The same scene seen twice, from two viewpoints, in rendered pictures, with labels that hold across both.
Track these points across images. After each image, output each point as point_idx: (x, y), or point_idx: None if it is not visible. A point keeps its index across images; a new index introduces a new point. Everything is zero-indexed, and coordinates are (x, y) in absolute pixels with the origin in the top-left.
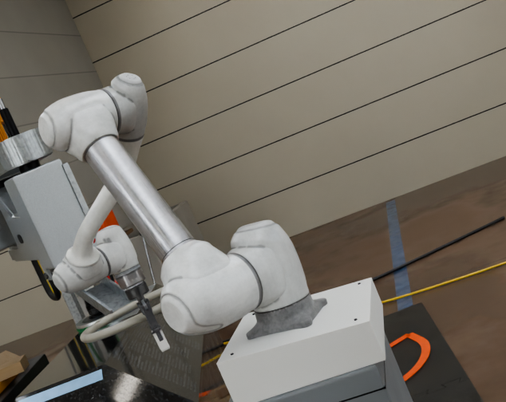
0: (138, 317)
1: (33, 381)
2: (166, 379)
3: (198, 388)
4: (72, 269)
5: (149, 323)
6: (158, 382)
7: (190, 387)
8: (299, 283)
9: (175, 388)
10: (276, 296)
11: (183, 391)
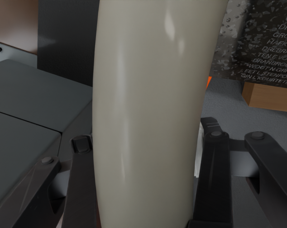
0: (95, 173)
1: None
2: (282, 27)
3: (264, 83)
4: None
5: (9, 196)
6: (245, 4)
7: (259, 71)
8: None
9: (235, 44)
10: None
11: (227, 57)
